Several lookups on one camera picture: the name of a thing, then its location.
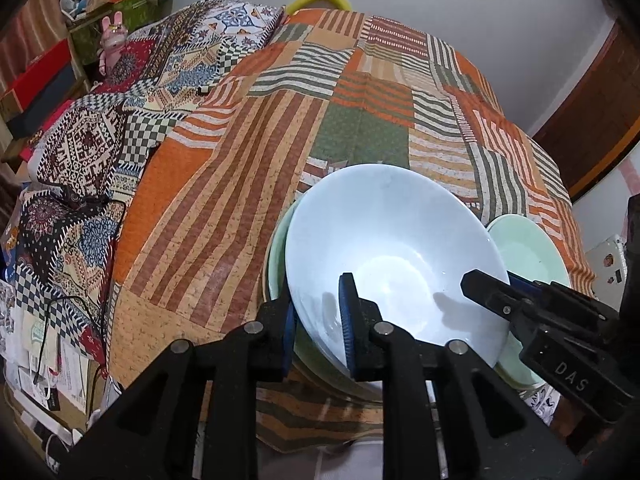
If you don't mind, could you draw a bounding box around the wooden door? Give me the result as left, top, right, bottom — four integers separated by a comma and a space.
534, 21, 640, 200

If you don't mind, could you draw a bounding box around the green cardboard box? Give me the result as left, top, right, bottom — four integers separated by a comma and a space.
70, 0, 160, 65

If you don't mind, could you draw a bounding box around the patterned quilt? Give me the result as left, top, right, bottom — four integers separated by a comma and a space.
1, 0, 284, 379

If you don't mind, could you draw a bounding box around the white bowl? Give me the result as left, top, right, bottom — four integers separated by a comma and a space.
285, 164, 508, 372

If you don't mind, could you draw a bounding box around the mint green plate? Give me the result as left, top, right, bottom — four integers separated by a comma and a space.
487, 214, 570, 391

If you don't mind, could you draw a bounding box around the striped patchwork blanket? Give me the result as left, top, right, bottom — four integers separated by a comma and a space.
106, 6, 597, 453

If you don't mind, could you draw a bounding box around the red box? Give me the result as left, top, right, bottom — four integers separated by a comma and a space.
1, 39, 72, 117

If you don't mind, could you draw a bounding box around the curtain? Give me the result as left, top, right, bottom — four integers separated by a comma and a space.
1, 0, 67, 92

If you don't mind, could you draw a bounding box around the pink rabbit toy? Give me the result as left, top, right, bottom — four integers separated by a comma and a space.
99, 11, 128, 76

